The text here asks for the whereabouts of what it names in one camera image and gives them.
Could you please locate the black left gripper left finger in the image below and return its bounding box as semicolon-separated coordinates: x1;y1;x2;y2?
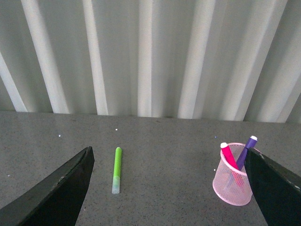
0;146;95;226

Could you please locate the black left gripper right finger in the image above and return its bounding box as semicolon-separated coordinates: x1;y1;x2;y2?
244;148;301;226

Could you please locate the purple highlighter pen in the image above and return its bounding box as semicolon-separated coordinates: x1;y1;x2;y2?
236;136;257;170

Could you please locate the pink highlighter pen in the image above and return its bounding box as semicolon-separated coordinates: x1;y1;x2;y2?
220;142;244;186

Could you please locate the pink mesh pen cup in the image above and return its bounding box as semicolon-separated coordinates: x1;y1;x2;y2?
213;142;253;206

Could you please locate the green highlighter pen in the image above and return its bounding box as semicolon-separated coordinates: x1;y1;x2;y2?
111;147;122;194

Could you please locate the white pleated curtain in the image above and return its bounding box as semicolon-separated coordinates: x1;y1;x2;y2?
0;0;301;123

